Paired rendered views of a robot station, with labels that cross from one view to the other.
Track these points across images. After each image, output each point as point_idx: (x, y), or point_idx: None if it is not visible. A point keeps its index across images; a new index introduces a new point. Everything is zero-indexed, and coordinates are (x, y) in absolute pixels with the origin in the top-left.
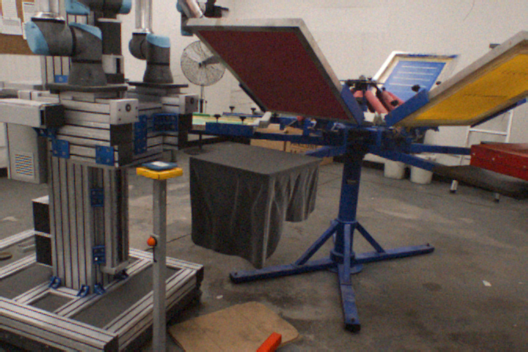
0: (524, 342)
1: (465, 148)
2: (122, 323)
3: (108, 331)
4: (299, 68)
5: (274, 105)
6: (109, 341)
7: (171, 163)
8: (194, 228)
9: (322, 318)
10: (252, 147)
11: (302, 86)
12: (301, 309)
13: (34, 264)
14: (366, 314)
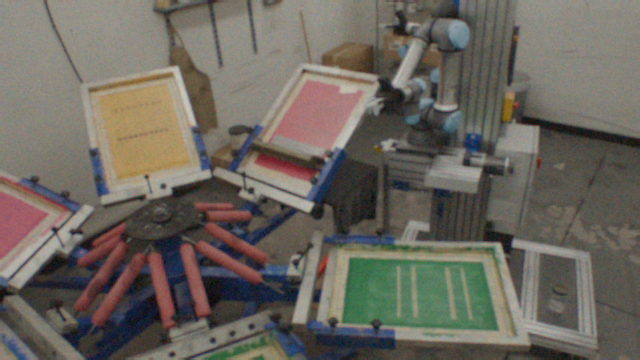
0: (130, 297)
1: (45, 276)
2: (409, 233)
3: (413, 227)
4: (295, 108)
5: (308, 181)
6: (408, 222)
7: (380, 145)
8: (373, 210)
9: (274, 308)
10: (332, 196)
11: (289, 132)
12: (290, 317)
13: (522, 283)
14: (234, 316)
